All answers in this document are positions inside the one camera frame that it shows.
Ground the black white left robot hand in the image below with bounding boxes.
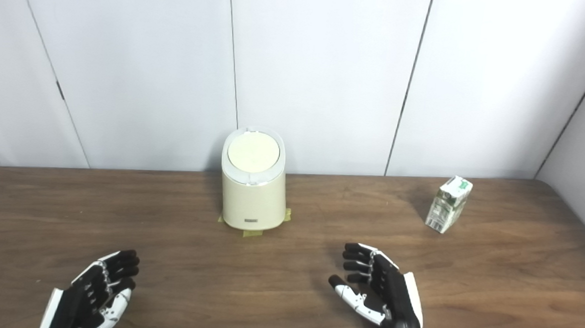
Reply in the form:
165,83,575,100
39,245,141,328

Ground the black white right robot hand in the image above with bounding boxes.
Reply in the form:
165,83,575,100
326,242,430,328

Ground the green white milk carton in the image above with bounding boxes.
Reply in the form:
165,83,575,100
424,174,474,236

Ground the cream-colored bin body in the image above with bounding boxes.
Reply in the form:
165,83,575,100
217,126,290,232

